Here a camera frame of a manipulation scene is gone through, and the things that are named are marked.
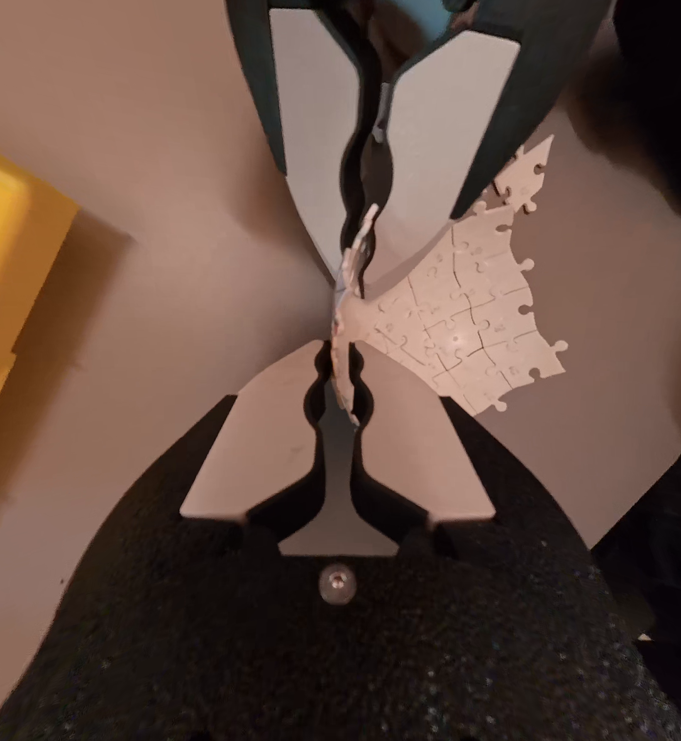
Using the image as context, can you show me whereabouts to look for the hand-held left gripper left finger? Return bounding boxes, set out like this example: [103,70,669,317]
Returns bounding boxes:
[178,339,331,545]

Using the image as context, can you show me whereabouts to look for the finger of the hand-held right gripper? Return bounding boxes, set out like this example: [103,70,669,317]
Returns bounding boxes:
[359,30,522,301]
[269,6,383,279]

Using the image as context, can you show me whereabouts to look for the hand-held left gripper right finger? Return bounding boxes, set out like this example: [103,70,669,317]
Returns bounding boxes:
[349,340,498,545]

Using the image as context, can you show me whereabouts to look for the partly built white puzzle ball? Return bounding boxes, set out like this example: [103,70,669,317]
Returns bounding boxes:
[330,200,569,429]

